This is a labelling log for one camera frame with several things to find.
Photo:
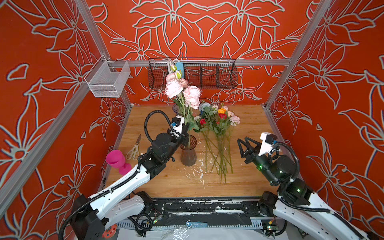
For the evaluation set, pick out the pink plastic cup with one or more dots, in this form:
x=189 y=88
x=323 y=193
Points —
x=117 y=160

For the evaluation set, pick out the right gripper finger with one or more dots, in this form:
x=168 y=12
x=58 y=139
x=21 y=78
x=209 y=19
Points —
x=243 y=147
x=252 y=152

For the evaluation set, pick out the light blue box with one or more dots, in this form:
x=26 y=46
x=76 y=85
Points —
x=180 y=66

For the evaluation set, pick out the pink flower stem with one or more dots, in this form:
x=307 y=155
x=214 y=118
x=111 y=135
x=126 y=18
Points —
x=175 y=75

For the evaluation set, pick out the pink carnation stem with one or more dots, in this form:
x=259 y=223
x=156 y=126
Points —
x=191 y=101

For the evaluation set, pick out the black wire basket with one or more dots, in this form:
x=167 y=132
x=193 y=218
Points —
x=207 y=74

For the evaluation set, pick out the clear plastic bin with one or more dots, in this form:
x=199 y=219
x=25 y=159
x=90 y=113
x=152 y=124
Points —
x=107 y=79

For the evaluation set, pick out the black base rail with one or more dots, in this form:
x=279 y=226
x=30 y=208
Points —
x=215 y=212

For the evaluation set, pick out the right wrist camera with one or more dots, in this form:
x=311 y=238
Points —
x=268 y=141

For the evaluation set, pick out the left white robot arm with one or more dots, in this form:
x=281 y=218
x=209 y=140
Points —
x=91 y=216

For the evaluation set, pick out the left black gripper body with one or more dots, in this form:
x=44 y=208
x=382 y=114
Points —
x=181 y=138

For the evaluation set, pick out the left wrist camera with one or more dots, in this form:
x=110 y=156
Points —
x=177 y=125

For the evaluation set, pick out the red plastic wheel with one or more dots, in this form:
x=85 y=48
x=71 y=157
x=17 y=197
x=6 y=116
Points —
x=110 y=232

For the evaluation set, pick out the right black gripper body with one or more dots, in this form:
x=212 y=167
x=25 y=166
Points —
x=256 y=153

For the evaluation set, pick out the brown glass vase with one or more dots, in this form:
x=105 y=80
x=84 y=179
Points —
x=188 y=155

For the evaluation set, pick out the mixed flower bunch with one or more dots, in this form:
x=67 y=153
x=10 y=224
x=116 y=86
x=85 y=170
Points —
x=216 y=122

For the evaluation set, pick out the white handled scissors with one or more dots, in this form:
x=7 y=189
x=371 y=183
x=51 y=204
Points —
x=134 y=153

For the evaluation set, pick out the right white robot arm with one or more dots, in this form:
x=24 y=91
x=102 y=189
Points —
x=347 y=206

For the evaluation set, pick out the pink peony stem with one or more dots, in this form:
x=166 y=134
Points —
x=174 y=90

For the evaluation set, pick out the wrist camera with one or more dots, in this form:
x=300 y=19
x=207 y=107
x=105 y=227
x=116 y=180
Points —
x=177 y=125
x=268 y=141

